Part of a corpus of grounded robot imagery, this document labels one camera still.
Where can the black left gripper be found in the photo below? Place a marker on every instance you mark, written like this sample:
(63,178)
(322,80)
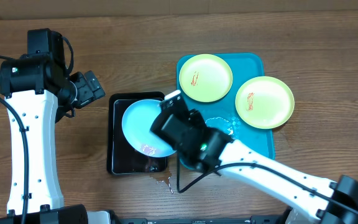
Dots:
(86,95)

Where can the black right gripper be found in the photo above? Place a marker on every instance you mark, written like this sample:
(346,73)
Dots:
(199,122)

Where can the light blue plate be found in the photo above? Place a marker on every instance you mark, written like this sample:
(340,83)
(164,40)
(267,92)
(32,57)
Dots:
(136,125)

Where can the yellow plate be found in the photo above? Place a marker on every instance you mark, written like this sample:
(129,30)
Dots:
(205,78)
(265,102)

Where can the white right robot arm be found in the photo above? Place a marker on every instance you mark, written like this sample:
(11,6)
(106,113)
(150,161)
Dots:
(209,150)

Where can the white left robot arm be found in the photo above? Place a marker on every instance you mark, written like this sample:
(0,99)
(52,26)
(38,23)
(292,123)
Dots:
(38,89)

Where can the teal serving tray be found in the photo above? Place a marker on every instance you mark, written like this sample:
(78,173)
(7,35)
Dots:
(237,68)

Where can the black water tray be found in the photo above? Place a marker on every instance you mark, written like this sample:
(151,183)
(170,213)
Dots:
(122,157)

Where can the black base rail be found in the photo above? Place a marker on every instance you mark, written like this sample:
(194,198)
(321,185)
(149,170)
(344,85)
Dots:
(256,219)

